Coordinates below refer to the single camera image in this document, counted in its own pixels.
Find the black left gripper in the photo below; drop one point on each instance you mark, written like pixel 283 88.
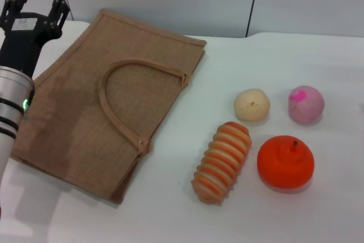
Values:
pixel 20 43

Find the brown jute handbag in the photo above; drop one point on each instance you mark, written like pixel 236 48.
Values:
pixel 85 98

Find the orange striped bread loaf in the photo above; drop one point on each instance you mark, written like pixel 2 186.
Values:
pixel 221 163

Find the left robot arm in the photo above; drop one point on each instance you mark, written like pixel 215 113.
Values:
pixel 10 98

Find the cream round bun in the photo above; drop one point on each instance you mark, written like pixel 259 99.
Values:
pixel 251 106

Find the pink round bun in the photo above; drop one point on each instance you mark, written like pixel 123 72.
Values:
pixel 305 106

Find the orange toy apple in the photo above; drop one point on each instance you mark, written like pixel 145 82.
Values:
pixel 284 166

